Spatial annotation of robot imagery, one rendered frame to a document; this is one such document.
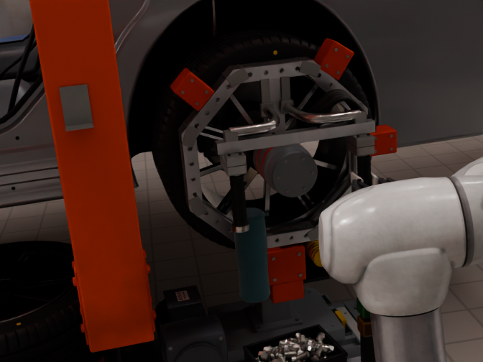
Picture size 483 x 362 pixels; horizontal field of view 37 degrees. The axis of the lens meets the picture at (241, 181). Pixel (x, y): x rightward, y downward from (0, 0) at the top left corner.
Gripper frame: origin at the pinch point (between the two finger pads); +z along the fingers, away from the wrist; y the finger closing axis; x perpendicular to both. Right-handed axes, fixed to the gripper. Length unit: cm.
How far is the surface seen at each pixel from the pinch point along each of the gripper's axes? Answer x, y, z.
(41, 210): -83, -101, 238
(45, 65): 41, -75, -8
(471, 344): -83, 54, 33
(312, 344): -25.6, -26.1, -30.6
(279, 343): -26, -33, -28
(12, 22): -5, -119, 522
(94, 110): 29, -66, -8
